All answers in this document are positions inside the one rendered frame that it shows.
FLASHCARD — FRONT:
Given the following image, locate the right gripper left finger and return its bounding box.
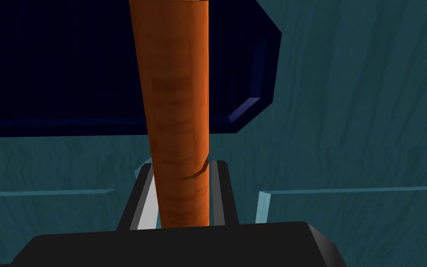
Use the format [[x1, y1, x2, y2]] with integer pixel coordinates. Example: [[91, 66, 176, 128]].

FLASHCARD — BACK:
[[116, 163, 161, 231]]

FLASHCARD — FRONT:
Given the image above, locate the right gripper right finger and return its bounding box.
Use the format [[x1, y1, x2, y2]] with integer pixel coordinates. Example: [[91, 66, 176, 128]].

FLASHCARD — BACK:
[[208, 159, 240, 227]]

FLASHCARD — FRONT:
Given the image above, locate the orange and navy bar handle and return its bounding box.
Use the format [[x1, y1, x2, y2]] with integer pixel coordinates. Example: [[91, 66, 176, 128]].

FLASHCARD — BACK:
[[0, 0, 283, 229]]

